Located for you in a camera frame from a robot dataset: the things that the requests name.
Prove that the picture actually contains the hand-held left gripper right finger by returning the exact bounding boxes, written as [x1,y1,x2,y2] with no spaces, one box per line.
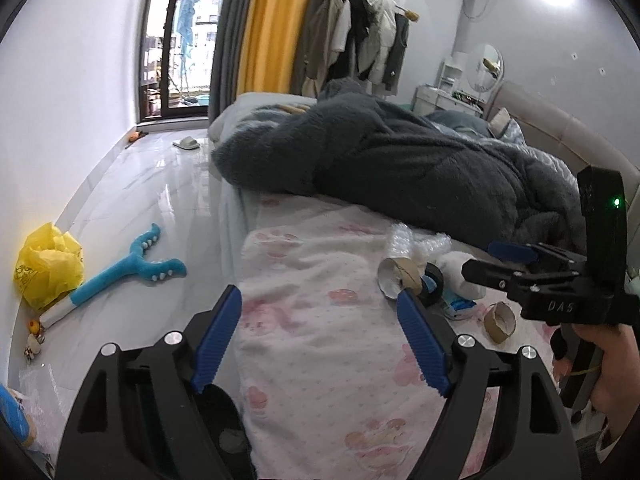
[396,289,583,480]

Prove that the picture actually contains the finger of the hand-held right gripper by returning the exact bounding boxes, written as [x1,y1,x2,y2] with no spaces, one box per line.
[461,258,538,293]
[487,241,588,273]

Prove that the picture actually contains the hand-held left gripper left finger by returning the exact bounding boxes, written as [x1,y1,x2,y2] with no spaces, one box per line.
[55,284,256,480]

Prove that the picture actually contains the small clear bubble wrap piece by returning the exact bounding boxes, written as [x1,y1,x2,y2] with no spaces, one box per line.
[415,232,453,267]

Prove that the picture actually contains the clear bubble wrap roll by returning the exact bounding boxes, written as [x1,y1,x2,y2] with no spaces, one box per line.
[387,222,420,262]

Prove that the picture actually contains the person's right hand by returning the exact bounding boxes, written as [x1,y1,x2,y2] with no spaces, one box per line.
[550,321,640,431]

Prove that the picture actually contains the blue and white packet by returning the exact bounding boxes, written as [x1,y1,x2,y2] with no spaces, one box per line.
[442,295,476,320]

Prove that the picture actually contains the short cardboard roll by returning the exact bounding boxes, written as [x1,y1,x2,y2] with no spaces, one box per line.
[482,301,516,345]

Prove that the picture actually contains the black tape roll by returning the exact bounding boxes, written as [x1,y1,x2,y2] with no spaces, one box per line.
[417,262,446,309]

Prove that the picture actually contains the grey striped quilt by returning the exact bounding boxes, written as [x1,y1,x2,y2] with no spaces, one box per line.
[425,110,581,191]

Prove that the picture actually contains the pink floral bed sheet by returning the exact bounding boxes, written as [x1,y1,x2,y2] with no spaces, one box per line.
[220,91,566,480]

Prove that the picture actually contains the striped pillow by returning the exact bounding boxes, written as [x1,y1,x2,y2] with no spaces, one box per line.
[487,107,526,142]

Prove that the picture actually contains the blue forked plush toy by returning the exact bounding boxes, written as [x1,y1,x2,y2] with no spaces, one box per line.
[40,222,187,331]

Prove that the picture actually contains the beige padded headboard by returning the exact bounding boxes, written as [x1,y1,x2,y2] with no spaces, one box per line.
[485,80,640,221]

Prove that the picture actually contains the grey fleece blanket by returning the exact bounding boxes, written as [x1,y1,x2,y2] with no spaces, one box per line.
[211,79,588,257]

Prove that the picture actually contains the white vanity shelf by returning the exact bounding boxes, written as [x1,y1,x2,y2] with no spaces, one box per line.
[412,55,487,117]

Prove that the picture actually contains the clear plastic wrap sheet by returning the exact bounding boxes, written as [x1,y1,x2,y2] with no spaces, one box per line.
[17,360,81,466]

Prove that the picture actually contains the round vanity mirror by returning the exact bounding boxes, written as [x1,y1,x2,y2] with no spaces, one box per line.
[466,43,505,106]

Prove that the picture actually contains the yellow plastic bag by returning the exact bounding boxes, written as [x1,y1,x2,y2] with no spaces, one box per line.
[14,223,85,311]

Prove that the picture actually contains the blue soft object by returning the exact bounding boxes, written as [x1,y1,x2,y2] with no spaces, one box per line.
[0,384,32,448]

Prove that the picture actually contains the grey hanging vest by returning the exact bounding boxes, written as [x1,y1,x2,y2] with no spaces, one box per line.
[385,10,411,93]

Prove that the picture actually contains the white hanging jacket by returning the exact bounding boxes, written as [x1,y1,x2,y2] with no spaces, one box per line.
[357,0,399,83]

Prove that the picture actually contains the black hanging garment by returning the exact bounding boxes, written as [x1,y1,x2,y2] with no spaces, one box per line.
[344,0,382,81]

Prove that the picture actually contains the beige hanging coat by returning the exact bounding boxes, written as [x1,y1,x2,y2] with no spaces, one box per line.
[302,0,346,97]

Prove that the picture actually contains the grey curtain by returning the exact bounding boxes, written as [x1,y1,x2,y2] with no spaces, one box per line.
[209,0,271,121]

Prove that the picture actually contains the glass balcony door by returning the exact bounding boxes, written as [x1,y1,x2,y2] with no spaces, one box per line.
[137,0,236,123]

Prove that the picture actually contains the yellow curtain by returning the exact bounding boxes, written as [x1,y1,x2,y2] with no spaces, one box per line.
[237,0,321,96]

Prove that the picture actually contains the blue hanging garment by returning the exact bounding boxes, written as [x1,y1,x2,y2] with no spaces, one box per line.
[175,0,201,81]

